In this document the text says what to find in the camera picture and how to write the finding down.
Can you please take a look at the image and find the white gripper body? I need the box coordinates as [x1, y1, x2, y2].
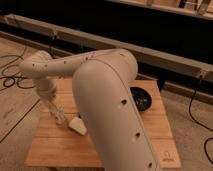
[33, 78, 56, 100]

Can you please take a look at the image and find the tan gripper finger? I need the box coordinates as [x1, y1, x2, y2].
[42, 95, 58, 110]

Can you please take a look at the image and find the clear plastic bottle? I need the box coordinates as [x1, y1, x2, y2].
[49, 104, 66, 125]

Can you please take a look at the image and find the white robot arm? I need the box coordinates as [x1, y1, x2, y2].
[19, 49, 162, 171]

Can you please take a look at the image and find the dark ceramic bowl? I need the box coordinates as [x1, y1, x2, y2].
[130, 87, 152, 112]

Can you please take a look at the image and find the white rectangular block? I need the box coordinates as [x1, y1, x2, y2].
[69, 117, 87, 135]

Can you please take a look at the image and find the wooden table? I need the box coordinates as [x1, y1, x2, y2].
[25, 80, 181, 171]

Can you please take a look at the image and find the black floor cable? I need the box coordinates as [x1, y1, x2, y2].
[0, 44, 36, 90]

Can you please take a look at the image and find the black cable at right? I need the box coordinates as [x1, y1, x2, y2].
[188, 77, 213, 164]

